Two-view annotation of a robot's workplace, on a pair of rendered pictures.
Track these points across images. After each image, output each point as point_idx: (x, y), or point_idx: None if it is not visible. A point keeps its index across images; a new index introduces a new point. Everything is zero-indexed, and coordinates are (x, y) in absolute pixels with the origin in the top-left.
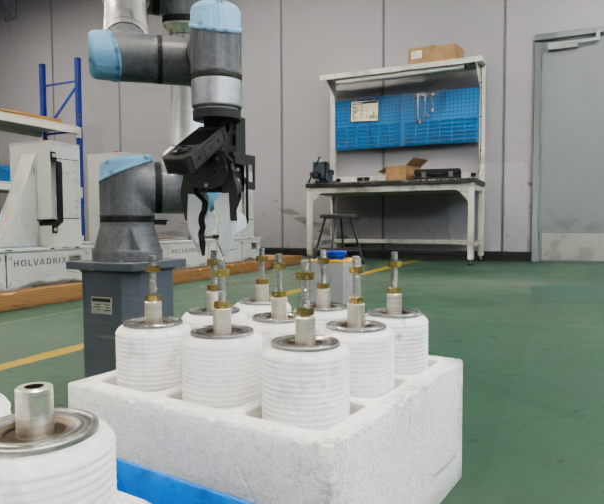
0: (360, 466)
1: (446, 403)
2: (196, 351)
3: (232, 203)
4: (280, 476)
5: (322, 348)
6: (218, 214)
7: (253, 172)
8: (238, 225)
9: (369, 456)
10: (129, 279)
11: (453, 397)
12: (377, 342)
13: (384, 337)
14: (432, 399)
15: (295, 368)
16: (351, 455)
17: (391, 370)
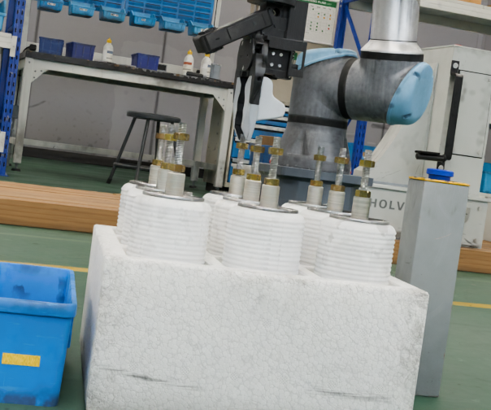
0: (150, 295)
1: (365, 324)
2: (127, 197)
3: (251, 86)
4: (98, 284)
5: (161, 195)
6: (245, 97)
7: (302, 59)
8: (267, 111)
9: (168, 294)
10: (287, 185)
11: (389, 326)
12: (254, 218)
13: (264, 216)
14: (323, 303)
15: (136, 206)
16: (136, 278)
17: (271, 253)
